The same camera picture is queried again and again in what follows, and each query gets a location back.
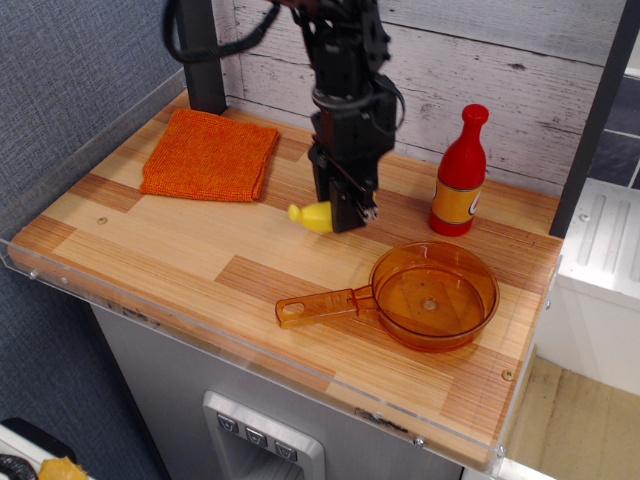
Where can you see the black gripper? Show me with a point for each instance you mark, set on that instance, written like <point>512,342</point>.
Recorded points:
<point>354,127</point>

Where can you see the yellow toy banana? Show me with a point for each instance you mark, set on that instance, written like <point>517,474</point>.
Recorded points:
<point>316,217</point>

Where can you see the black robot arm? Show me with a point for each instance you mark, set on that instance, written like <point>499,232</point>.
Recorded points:
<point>345,23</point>

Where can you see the orange transparent toy pot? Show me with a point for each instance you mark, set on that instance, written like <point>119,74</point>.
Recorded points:
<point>429,296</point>

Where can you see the red toy sauce bottle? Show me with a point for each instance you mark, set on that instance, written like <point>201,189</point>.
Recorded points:
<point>460,177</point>

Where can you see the orange folded cloth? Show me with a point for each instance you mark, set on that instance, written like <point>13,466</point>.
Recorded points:
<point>203,156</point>

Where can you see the grey toy fridge cabinet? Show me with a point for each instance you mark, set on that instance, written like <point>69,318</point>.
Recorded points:
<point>200,400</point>

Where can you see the silver dispenser panel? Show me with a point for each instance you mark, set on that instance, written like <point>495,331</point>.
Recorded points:
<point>251,445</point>

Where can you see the white toy sink unit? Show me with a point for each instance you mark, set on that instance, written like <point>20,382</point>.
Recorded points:
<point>590,324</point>

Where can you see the yellow object bottom left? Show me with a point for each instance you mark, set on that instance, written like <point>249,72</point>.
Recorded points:
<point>61,469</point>

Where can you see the dark right frame post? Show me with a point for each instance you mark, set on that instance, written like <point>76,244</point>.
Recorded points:
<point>611,78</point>

